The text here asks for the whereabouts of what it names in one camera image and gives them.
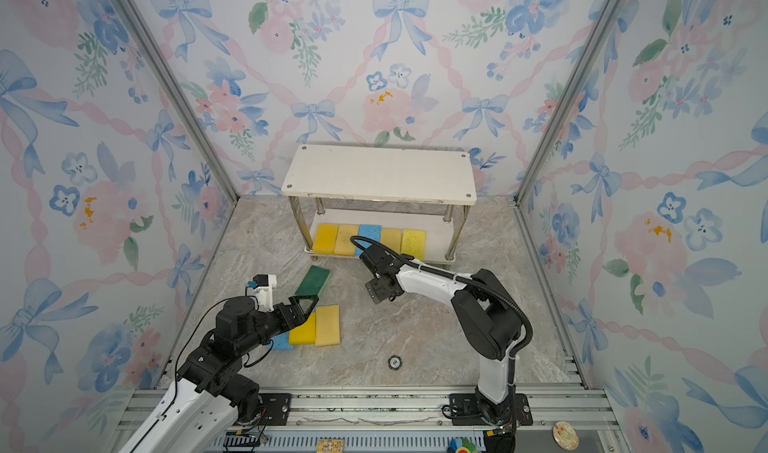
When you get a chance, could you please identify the bright yellow sponge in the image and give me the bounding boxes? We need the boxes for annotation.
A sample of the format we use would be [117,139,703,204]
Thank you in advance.
[289,313,317,346]
[313,224,339,255]

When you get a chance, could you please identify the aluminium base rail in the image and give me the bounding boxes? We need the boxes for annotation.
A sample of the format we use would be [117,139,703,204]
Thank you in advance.
[106,384,629,452]

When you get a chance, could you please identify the white two-tier shelf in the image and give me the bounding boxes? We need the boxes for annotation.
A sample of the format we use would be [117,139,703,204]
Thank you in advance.
[282,145,477,265]

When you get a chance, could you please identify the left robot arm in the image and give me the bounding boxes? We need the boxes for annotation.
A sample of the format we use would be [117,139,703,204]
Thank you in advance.
[121,295,319,452]

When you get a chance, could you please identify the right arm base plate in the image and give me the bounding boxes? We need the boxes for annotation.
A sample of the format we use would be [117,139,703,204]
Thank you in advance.
[441,393,533,428]

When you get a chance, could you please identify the thin black cable left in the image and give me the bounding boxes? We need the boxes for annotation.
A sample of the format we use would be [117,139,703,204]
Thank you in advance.
[128,296,253,453]

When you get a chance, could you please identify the poker chip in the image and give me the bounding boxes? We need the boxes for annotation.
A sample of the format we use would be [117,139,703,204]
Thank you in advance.
[388,355,402,371]

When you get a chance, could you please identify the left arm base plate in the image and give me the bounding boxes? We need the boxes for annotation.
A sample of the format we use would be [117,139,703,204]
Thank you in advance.
[237,393,293,427]

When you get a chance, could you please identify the tan yellow orange-backed sponge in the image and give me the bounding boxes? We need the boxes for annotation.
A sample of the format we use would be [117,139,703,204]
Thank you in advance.
[333,225,359,257]

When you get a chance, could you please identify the pale yellow sponge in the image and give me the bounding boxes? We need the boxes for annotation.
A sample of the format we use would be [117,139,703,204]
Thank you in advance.
[315,305,341,347]

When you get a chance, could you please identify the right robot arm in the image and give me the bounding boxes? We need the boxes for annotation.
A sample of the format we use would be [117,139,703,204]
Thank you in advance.
[350,235,533,427]

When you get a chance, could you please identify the dark green scouring sponge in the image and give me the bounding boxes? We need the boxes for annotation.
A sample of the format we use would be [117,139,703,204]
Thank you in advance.
[295,266,331,298]

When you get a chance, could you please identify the colourful toy object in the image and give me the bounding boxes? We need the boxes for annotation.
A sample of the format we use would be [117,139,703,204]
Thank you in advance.
[446,438,479,453]

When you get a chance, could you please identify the large blue sponge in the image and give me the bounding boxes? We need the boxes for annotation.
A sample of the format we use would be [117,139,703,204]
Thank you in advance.
[355,225,382,257]

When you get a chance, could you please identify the black corrugated cable right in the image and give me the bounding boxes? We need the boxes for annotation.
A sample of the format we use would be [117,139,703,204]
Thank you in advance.
[349,235,535,388]

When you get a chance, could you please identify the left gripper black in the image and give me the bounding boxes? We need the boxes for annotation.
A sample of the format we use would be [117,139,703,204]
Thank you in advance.
[237,293,317,358]

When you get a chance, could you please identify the small yellow circuit board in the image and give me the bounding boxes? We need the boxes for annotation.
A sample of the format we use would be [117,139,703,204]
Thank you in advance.
[316,438,345,453]

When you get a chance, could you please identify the round beige disc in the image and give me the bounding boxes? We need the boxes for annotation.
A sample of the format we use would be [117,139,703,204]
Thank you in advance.
[552,421,580,452]

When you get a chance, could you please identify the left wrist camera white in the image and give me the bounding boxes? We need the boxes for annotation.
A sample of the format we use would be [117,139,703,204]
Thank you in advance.
[245,274,277,312]

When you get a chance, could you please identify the blue sponge left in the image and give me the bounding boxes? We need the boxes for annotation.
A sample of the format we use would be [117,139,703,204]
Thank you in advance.
[272,332,294,351]

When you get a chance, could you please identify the yellow-green sponge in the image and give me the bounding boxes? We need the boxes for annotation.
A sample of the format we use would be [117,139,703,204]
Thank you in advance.
[400,229,427,261]

